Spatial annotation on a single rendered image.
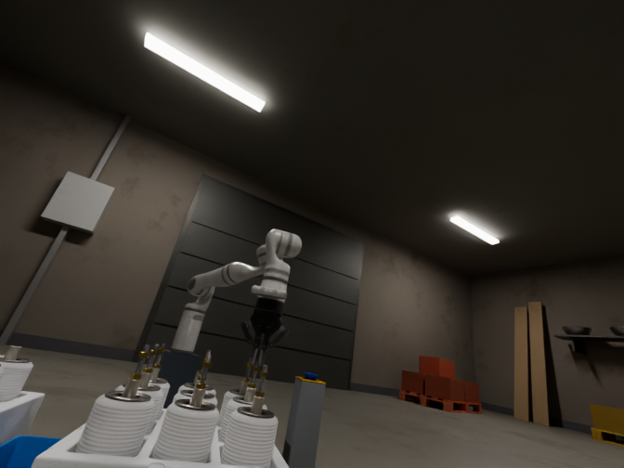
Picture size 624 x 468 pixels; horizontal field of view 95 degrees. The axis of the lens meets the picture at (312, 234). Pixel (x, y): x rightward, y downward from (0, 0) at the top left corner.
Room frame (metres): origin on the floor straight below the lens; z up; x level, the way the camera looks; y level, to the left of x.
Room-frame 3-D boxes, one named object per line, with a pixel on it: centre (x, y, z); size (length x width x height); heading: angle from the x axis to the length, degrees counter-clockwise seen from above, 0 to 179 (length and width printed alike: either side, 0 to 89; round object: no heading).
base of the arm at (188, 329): (1.35, 0.46, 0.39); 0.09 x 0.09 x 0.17; 28
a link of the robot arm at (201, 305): (1.35, 0.46, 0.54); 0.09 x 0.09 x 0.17; 52
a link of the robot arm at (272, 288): (0.77, 0.08, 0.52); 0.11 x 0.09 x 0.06; 178
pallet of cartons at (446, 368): (5.22, -2.57, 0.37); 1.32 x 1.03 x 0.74; 118
